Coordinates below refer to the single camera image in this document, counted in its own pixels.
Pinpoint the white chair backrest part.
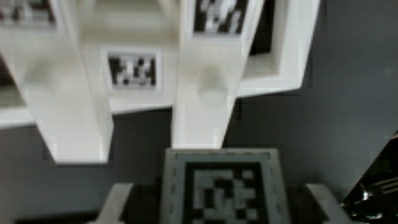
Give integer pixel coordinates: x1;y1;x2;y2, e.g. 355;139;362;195
0;0;321;164

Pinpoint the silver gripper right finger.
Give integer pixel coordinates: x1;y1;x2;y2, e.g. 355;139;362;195
305;183;353;224

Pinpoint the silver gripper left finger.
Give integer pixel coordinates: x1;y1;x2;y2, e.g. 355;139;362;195
87;183;133;224

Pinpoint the white tagged cube front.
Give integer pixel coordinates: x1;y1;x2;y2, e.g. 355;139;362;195
160;148;291;224

